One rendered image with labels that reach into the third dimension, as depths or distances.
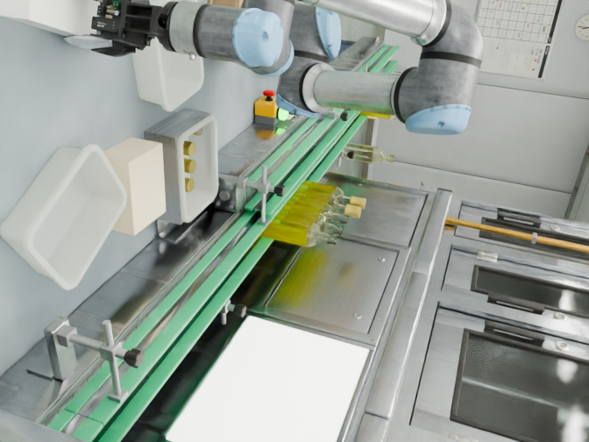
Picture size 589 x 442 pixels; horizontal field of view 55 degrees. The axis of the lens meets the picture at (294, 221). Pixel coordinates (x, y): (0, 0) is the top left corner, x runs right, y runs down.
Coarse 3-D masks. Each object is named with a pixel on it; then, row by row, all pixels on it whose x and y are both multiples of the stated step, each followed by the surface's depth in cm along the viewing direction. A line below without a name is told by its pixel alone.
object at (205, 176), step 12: (204, 120) 131; (192, 132) 126; (204, 132) 138; (216, 132) 138; (180, 144) 123; (204, 144) 139; (216, 144) 139; (180, 156) 124; (192, 156) 142; (204, 156) 141; (216, 156) 141; (180, 168) 125; (204, 168) 143; (216, 168) 142; (180, 180) 127; (204, 180) 144; (216, 180) 144; (180, 192) 128; (192, 192) 144; (204, 192) 145; (216, 192) 145; (192, 204) 139; (204, 204) 140; (192, 216) 135
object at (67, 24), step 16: (0, 0) 81; (16, 0) 80; (32, 0) 80; (48, 0) 83; (64, 0) 86; (80, 0) 89; (0, 16) 82; (16, 16) 81; (32, 16) 81; (48, 16) 83; (64, 16) 86; (80, 16) 90; (96, 16) 93; (64, 32) 90; (80, 32) 90
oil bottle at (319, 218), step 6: (282, 210) 159; (288, 210) 160; (294, 210) 160; (300, 210) 160; (306, 210) 160; (294, 216) 157; (300, 216) 157; (306, 216) 157; (312, 216) 158; (318, 216) 158; (324, 216) 159; (318, 222) 156; (324, 222) 157; (324, 228) 157
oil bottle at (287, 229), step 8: (280, 216) 156; (288, 216) 157; (272, 224) 154; (280, 224) 153; (288, 224) 153; (296, 224) 153; (304, 224) 153; (312, 224) 154; (264, 232) 156; (272, 232) 155; (280, 232) 154; (288, 232) 153; (296, 232) 152; (304, 232) 151; (312, 232) 151; (280, 240) 155; (288, 240) 154; (296, 240) 153; (304, 240) 152; (312, 240) 152
